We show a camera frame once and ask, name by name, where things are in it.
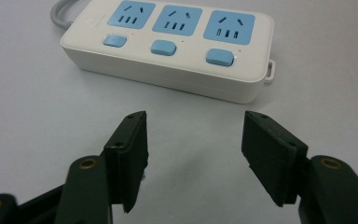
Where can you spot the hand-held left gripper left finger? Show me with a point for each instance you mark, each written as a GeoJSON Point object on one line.
{"type": "Point", "coordinates": [127, 161]}

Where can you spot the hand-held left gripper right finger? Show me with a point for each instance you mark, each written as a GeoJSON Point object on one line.
{"type": "Point", "coordinates": [273, 161]}

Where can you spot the white power strip blue sockets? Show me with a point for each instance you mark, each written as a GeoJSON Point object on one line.
{"type": "Point", "coordinates": [180, 43]}

